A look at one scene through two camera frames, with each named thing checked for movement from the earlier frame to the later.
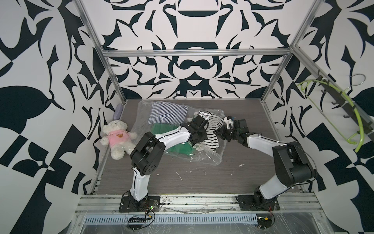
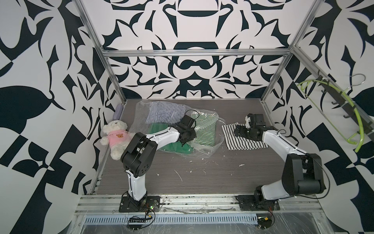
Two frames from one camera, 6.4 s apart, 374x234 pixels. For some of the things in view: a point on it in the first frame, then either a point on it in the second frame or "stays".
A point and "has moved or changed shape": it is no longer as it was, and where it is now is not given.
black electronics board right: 264,222 stays
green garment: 185,148 stays
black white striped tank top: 212,140 has moved or changed shape
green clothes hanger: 350,141 stays
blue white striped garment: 165,112 stays
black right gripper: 221,133 -> 242,133
